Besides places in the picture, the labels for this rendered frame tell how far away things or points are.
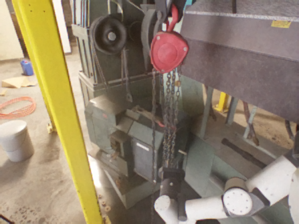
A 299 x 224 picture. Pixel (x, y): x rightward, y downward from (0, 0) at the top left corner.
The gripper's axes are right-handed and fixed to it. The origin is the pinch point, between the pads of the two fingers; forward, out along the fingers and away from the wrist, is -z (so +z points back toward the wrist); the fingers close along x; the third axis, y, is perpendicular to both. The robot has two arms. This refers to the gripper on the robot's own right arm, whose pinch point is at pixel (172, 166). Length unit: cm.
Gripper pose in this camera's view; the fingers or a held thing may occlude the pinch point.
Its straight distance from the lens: 94.0
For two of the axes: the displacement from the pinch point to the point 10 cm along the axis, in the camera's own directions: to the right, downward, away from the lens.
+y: 0.0, -8.6, -5.1
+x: 9.9, 0.7, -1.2
